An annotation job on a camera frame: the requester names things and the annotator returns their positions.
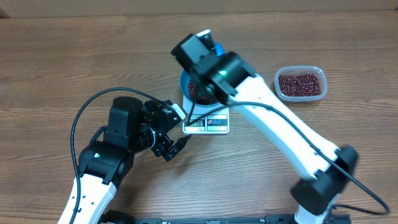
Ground blue plastic scoop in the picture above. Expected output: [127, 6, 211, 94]
[214, 42, 224, 57]

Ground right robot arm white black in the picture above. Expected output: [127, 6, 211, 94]
[171, 34, 358, 223]

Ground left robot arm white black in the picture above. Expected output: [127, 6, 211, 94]
[59, 96, 190, 223]

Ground white digital kitchen scale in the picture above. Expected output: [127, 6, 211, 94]
[182, 100, 230, 134]

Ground red beans in bowl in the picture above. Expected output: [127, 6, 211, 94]
[187, 80, 217, 105]

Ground teal metal bowl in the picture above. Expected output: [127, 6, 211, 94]
[180, 70, 220, 108]

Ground clear plastic food container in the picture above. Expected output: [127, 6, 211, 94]
[274, 65, 328, 103]

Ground red adzuki beans in container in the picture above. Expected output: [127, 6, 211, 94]
[278, 73, 322, 96]

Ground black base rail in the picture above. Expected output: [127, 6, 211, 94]
[99, 210, 352, 224]

